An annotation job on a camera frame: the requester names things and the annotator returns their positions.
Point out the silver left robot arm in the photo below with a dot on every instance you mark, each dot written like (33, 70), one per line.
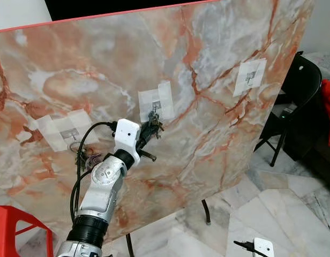
(103, 187)

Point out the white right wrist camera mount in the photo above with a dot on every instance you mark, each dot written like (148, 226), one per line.
(263, 248)

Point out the patterned white table cloth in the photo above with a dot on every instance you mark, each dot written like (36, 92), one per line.
(325, 64)

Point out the wide white tape hook patch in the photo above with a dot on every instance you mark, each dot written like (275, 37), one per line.
(52, 128)

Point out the black television screen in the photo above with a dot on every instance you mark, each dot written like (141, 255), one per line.
(100, 6)

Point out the metal key bunch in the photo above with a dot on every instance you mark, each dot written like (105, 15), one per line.
(90, 159)
(153, 118)

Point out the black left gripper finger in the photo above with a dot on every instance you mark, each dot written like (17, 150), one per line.
(151, 126)
(156, 133)

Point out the red plastic stool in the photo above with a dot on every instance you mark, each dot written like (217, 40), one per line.
(15, 230)

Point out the black folding chair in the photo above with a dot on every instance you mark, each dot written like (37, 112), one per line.
(304, 80)

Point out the square white tape hook patch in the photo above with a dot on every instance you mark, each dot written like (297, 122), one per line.
(154, 99)
(250, 75)

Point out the black metal table leg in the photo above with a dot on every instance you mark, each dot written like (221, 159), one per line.
(129, 246)
(206, 214)

